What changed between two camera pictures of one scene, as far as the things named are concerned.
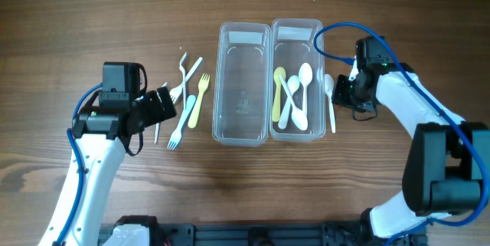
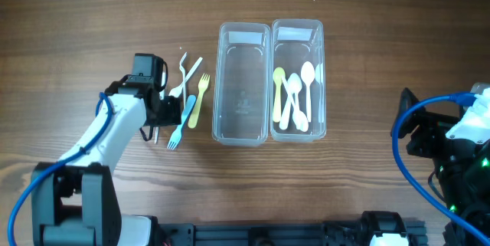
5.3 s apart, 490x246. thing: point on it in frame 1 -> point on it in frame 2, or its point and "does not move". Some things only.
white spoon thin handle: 293,85 does not move
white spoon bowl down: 298,117 does not move
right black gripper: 341,90 -> 423,132
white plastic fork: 175,91 does not move
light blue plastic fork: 177,136 does not move
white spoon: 329,86 -> 319,70
